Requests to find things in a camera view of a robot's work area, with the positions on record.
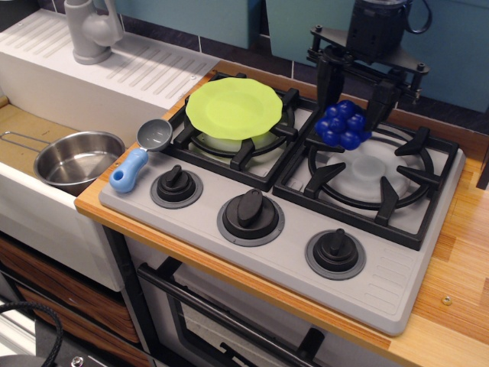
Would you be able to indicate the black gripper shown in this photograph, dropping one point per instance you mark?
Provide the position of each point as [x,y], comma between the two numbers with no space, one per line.
[370,50]

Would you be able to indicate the blue toy blueberry cluster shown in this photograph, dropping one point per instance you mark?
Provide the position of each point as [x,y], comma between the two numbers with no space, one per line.
[343,125]

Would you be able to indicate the green plastic plate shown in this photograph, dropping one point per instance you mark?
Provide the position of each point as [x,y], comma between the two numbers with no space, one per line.
[234,108]

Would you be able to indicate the stainless steel pot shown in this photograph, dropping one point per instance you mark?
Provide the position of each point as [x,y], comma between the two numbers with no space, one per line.
[73,162]

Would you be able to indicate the white toy sink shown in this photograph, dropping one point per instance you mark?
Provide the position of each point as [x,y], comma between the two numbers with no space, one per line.
[50,95]

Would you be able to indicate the black right burner grate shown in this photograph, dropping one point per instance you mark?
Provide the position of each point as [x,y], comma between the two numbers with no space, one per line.
[392,186]

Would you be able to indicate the black burner grate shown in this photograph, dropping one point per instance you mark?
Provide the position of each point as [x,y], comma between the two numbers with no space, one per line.
[392,186]
[256,162]

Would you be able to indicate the black left burner grate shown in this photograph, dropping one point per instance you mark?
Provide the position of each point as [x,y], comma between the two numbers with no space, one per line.
[256,162]

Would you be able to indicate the grey toy stove top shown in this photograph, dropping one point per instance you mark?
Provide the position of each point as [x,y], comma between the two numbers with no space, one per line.
[351,230]

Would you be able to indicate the black right stove knob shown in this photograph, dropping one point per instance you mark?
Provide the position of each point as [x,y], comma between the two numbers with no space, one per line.
[335,255]

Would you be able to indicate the black stove knob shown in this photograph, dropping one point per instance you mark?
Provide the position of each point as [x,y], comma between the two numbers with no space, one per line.
[251,219]
[335,255]
[176,188]

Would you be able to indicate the black middle stove knob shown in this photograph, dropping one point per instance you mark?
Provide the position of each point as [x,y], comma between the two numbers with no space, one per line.
[251,219]

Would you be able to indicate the black left stove knob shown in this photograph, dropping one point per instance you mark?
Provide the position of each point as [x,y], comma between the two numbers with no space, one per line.
[176,188]

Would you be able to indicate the grey toy faucet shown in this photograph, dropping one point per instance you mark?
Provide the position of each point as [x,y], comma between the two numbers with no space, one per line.
[92,34]

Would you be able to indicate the wooden drawer fronts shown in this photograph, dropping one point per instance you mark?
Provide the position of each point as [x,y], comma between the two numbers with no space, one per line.
[89,312]

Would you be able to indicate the grey spoon blue handle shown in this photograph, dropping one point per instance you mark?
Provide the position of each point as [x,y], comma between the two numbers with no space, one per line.
[153,135]

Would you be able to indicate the oven door with handle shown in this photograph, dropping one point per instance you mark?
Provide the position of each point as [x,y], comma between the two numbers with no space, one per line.
[211,323]

